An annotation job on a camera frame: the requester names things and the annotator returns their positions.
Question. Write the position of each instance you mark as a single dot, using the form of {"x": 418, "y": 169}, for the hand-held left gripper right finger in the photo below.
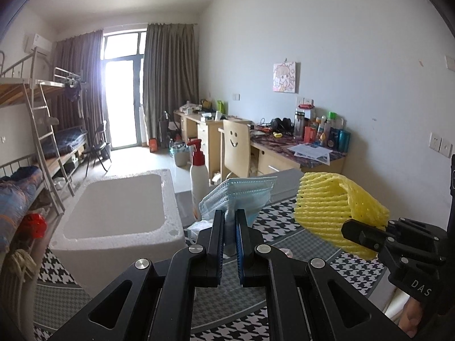
{"x": 241, "y": 252}

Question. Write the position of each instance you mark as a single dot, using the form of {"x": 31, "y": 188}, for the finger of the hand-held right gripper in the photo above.
{"x": 416, "y": 236}
{"x": 366, "y": 239}

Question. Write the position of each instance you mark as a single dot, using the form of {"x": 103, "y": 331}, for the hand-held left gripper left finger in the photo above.
{"x": 217, "y": 241}

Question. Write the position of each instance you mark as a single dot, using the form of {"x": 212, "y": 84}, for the blue face masks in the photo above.
{"x": 241, "y": 191}

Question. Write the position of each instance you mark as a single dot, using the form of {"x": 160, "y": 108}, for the yellow foam fruit net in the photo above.
{"x": 320, "y": 206}

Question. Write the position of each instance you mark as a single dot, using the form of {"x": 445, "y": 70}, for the white foam box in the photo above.
{"x": 124, "y": 255}

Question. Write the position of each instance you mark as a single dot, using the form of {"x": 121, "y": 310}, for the person's right hand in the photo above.
{"x": 410, "y": 314}

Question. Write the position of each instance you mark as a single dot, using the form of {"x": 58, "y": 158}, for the houndstooth tablecloth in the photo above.
{"x": 312, "y": 252}

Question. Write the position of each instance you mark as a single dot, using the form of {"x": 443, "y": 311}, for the white pump bottle red cap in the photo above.
{"x": 197, "y": 184}

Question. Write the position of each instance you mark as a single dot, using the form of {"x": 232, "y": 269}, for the wooden smiley chair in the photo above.
{"x": 236, "y": 149}

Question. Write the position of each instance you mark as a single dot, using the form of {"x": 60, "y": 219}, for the printed papers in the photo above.
{"x": 311, "y": 152}

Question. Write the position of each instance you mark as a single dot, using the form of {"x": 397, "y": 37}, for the row of toiletry bottles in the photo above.
{"x": 330, "y": 135}

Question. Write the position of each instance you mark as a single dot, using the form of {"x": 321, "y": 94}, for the plain wooden desk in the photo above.
{"x": 202, "y": 128}

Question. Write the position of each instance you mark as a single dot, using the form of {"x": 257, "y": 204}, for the black headphones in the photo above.
{"x": 281, "y": 124}

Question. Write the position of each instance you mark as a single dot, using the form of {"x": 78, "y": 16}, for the black folding chair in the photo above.
{"x": 97, "y": 147}

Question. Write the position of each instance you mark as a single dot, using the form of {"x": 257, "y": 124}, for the brown curtain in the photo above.
{"x": 78, "y": 78}
{"x": 170, "y": 78}

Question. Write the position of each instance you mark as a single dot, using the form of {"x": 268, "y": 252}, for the glass balcony door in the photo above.
{"x": 122, "y": 96}

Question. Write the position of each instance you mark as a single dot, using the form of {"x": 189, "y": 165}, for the small metal bunk bed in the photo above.
{"x": 71, "y": 138}

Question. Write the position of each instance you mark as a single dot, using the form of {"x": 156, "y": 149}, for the red plastic bag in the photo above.
{"x": 34, "y": 225}

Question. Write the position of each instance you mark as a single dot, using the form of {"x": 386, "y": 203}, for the metal bunk ladder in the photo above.
{"x": 49, "y": 142}

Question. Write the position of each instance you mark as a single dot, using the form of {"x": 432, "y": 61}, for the beige cloth bundle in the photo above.
{"x": 21, "y": 264}

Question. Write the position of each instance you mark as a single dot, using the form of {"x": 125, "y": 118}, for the grey rolled blanket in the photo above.
{"x": 52, "y": 120}

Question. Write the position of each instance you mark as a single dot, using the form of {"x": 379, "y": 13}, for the purple hanging clothes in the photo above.
{"x": 74, "y": 92}

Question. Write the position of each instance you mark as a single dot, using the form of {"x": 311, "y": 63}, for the blue patterned quilt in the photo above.
{"x": 14, "y": 199}

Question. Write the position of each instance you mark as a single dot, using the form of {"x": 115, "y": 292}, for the large metal bunk bed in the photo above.
{"x": 14, "y": 92}

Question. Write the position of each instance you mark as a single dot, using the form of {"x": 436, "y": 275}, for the white air conditioner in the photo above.
{"x": 37, "y": 43}

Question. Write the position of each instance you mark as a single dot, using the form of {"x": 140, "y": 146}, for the white wall socket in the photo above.
{"x": 448, "y": 148}
{"x": 435, "y": 142}

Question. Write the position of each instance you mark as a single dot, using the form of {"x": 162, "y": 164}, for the double wall socket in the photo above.
{"x": 305, "y": 100}

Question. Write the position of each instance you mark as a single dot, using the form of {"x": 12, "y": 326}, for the pink wall picture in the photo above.
{"x": 285, "y": 77}

